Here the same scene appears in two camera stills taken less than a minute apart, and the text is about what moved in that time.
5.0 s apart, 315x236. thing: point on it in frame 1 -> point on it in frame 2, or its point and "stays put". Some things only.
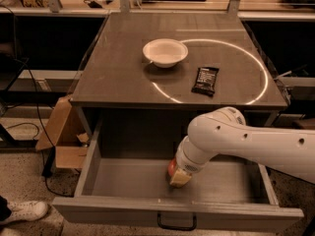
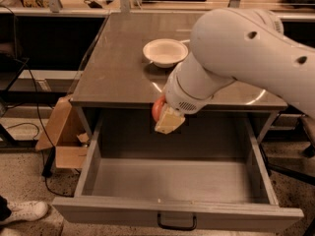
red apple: (171, 166) -> (157, 106)
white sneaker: (27, 210) stays put
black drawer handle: (176, 228) stays put
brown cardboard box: (68, 134) stays put
